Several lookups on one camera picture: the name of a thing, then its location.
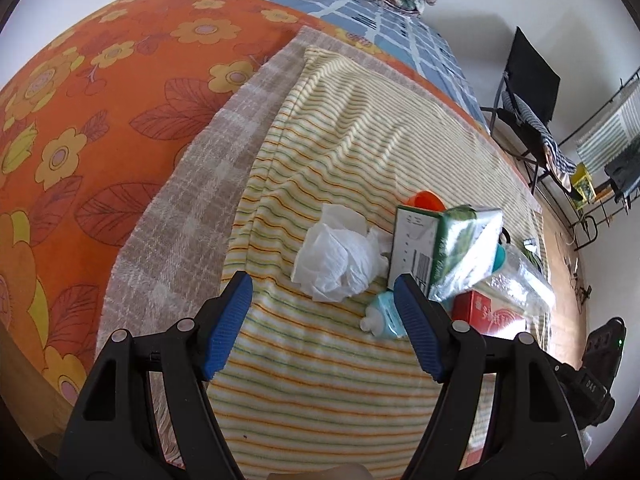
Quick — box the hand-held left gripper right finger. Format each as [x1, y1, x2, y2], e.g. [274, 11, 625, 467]
[392, 273, 586, 480]

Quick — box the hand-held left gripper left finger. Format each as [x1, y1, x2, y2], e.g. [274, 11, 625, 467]
[59, 270, 256, 480]

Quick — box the small white and blue bottle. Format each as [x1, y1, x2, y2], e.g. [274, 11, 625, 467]
[361, 290, 408, 339]

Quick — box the red printed box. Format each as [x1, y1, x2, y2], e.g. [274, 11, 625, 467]
[450, 289, 526, 341]

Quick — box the green and white carton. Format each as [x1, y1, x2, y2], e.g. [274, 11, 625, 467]
[387, 204, 504, 303]

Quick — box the white tissue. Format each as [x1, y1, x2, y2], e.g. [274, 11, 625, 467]
[291, 204, 396, 303]

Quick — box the clear plastic bottle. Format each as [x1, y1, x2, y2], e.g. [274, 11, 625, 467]
[477, 240, 558, 321]

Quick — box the orange plastic cup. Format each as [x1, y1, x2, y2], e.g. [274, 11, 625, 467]
[402, 190, 446, 211]

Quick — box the yellow striped blanket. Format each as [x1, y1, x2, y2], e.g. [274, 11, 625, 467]
[207, 46, 553, 480]

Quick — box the metal drying rack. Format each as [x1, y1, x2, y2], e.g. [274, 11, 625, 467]
[550, 67, 640, 251]

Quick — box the yellow box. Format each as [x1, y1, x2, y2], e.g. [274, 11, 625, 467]
[570, 162, 596, 211]

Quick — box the dark hanging garment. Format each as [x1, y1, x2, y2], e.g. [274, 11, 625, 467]
[603, 147, 640, 196]

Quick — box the striped cloth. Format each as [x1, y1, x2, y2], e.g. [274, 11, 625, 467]
[502, 92, 578, 191]

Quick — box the orange floral bedsheet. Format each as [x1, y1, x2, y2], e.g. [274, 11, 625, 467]
[0, 0, 531, 406]

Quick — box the grey striped towel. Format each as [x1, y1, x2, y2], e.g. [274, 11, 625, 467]
[575, 92, 640, 176]

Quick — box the black folding chair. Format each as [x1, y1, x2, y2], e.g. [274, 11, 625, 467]
[487, 26, 563, 196]

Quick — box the blue plaid bedsheet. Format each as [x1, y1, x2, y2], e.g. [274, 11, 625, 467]
[180, 0, 491, 136]

